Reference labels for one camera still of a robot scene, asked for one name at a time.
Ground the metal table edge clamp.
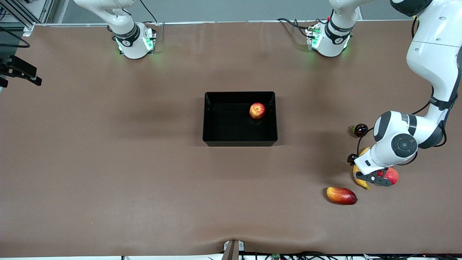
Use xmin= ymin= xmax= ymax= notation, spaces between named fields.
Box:
xmin=221 ymin=239 xmax=245 ymax=260

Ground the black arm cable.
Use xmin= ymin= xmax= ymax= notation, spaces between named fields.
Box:
xmin=0 ymin=26 xmax=31 ymax=48
xmin=357 ymin=16 xmax=462 ymax=166

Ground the red yellow mango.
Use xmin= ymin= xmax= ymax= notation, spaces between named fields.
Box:
xmin=326 ymin=187 xmax=358 ymax=205

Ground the red pomegranate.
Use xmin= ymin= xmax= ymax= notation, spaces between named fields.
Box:
xmin=377 ymin=167 xmax=399 ymax=186

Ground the thin black base cable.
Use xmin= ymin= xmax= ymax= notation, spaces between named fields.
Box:
xmin=139 ymin=0 xmax=165 ymax=38

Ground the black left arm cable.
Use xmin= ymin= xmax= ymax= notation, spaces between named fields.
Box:
xmin=357 ymin=16 xmax=462 ymax=166

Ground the aluminium frame profile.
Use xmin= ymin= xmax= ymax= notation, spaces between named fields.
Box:
xmin=0 ymin=0 xmax=55 ymax=36

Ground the silver table edge rail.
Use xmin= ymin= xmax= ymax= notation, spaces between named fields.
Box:
xmin=34 ymin=20 xmax=414 ymax=26

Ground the red yellow apple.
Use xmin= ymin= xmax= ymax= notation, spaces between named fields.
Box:
xmin=249 ymin=103 xmax=266 ymax=120

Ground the yellow banana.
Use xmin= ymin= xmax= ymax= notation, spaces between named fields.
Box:
xmin=353 ymin=147 xmax=371 ymax=190

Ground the black plastic box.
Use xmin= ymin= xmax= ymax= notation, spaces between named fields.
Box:
xmin=202 ymin=91 xmax=278 ymax=147

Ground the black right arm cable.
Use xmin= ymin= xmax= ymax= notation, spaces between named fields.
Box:
xmin=0 ymin=26 xmax=31 ymax=48

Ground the black cable bundle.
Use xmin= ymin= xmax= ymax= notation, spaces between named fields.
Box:
xmin=208 ymin=251 xmax=462 ymax=260

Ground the black base cable bunch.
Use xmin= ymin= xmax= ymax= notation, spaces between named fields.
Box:
xmin=277 ymin=17 xmax=311 ymax=38

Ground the brown table cover sheet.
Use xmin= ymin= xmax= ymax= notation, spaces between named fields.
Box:
xmin=0 ymin=20 xmax=462 ymax=257

